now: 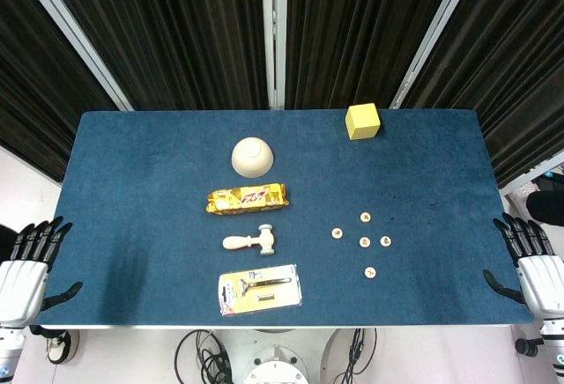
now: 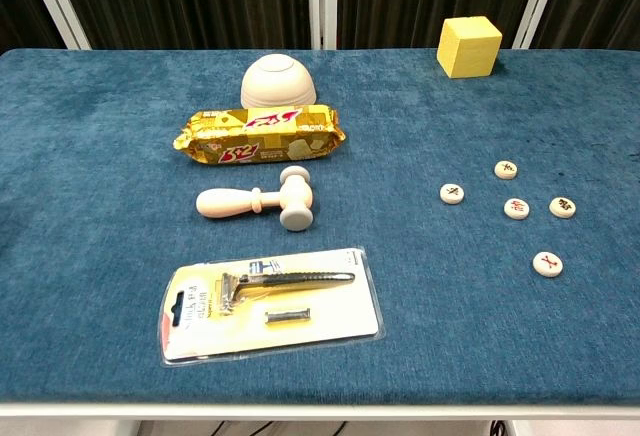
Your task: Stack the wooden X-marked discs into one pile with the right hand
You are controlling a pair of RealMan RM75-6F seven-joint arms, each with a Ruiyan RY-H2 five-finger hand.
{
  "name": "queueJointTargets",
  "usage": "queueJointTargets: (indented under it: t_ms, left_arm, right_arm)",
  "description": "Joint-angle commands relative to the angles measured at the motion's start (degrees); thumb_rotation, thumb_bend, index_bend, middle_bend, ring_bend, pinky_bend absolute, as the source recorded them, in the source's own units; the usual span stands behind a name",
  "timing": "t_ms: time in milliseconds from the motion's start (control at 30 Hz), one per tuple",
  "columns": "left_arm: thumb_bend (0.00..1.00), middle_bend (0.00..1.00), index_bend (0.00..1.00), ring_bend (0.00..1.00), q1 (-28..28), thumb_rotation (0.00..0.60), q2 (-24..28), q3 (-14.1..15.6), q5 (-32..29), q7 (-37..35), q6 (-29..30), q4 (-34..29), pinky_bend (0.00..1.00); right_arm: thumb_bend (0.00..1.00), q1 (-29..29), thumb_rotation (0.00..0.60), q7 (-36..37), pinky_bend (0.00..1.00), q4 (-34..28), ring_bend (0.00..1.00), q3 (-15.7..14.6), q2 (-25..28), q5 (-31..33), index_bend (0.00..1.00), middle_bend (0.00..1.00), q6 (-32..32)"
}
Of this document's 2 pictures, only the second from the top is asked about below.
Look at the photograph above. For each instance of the white partition frame post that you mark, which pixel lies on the white partition frame post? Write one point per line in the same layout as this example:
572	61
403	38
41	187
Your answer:
330	1
55	3
537	3
313	1

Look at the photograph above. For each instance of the blue velvet table cloth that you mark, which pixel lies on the blue velvet table cloth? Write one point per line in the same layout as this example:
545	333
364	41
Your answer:
100	206

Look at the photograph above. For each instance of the razor blister pack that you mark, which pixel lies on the razor blister pack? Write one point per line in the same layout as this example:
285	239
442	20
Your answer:
300	326

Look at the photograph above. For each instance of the gold biscuit packet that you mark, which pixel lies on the gold biscuit packet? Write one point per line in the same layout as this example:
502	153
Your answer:
260	136

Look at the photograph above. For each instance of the beige upturned bowl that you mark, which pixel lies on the beige upturned bowl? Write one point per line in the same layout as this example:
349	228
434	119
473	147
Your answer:
277	81

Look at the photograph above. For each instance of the yellow cube block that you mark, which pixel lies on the yellow cube block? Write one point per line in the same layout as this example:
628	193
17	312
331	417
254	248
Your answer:
470	51

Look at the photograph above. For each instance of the wooden toy hammer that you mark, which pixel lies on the wooden toy hammer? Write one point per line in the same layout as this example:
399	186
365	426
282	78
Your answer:
225	203

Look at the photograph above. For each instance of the wooden chess disc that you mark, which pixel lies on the wooden chess disc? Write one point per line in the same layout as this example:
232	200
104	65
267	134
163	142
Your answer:
562	207
547	264
516	208
451	193
505	169

